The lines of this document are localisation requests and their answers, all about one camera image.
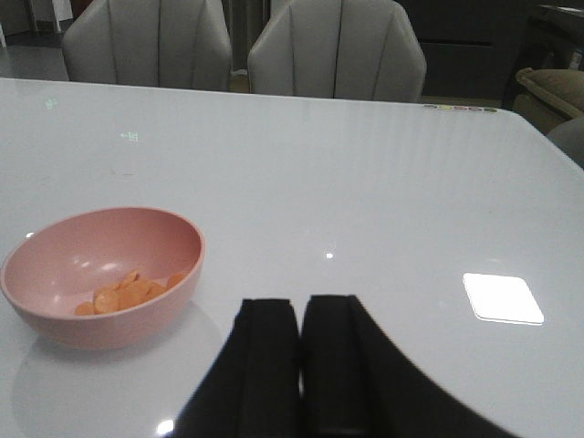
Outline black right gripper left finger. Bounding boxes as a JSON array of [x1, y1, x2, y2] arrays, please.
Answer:
[[172, 299, 300, 437]]

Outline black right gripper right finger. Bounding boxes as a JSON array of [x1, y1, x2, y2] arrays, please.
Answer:
[[301, 295, 510, 437]]

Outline orange ham slices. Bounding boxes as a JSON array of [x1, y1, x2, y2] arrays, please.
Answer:
[[74, 270, 186, 317]]

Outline pink bowl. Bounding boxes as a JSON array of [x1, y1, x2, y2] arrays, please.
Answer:
[[1, 207, 205, 349]]

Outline right beige chair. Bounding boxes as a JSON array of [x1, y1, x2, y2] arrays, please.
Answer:
[[247, 1, 426, 103]]

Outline beige chair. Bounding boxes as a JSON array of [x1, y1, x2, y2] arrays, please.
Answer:
[[62, 1, 232, 91], [247, 1, 426, 103]]

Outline dark kitchen counter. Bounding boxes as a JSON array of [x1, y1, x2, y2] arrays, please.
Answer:
[[401, 0, 537, 99]]

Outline left beige chair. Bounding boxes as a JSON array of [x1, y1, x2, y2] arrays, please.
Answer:
[[62, 1, 232, 91]]

